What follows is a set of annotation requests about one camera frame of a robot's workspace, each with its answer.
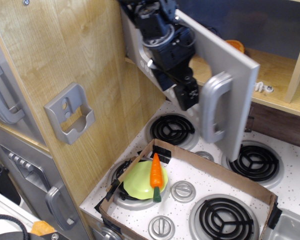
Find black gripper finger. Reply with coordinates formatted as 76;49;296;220
173;76;199;111
152;69;175;91

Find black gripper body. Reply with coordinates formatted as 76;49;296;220
142;26;196;85

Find grey toy microwave door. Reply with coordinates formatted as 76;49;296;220
119;4;261;163

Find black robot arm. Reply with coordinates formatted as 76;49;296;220
119;0;199;111

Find back left stove burner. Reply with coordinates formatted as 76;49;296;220
145;114;200;150

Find grey small centre stove knob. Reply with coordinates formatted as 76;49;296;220
195;151;215;163

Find orange half toy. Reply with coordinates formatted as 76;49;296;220
226;39;245;54

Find white plastic door latch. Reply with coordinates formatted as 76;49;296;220
254;81;274;93

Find orange toy carrot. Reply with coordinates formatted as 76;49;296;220
150;153;164;203

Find back right stove burner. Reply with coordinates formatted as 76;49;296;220
220;140;284;189

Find grey middle stove knob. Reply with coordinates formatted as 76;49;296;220
170;180;196;203

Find light green plate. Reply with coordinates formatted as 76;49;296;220
123;161;154;200

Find front right stove burner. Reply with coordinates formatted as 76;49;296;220
188;194;260;240

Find grey front stove knob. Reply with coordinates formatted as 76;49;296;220
148;215;176;240

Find brown cardboard barrier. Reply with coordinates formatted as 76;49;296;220
95;139;282;240

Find grey ice dispenser panel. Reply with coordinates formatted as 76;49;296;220
0;144;51;193

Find silver sink basin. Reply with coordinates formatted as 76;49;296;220
261;209;300;240

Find yellow chip bag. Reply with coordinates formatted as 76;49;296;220
30;220;56;236

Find grey wall phone holder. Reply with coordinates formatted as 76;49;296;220
44;82;95;145

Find grey fridge lower handle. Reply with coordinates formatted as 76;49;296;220
45;186;76;231

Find black cable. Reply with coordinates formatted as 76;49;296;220
0;214;31;240

